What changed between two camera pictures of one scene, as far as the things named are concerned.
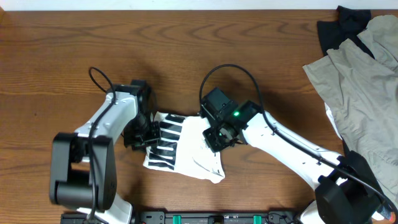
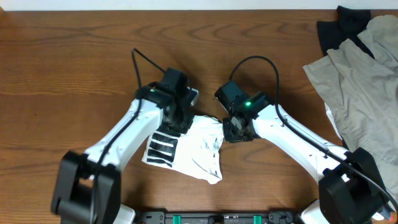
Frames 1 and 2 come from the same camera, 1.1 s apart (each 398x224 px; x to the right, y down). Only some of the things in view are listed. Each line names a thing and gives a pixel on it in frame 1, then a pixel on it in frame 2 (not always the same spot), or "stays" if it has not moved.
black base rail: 217,217 stays
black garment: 349,24 stays
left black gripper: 148,134 → 179,123
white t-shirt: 183,148 stays
